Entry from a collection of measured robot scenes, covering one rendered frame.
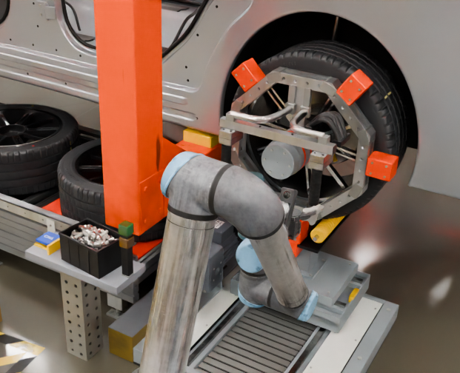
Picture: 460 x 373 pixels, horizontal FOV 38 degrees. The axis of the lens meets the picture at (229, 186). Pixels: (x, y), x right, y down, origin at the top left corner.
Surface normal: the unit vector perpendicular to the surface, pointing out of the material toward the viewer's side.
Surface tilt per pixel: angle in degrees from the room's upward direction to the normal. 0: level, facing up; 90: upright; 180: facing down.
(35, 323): 0
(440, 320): 0
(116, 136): 90
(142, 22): 90
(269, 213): 76
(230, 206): 85
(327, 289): 0
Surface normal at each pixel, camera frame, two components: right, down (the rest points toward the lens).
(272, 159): -0.50, 0.39
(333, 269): 0.04, -0.89
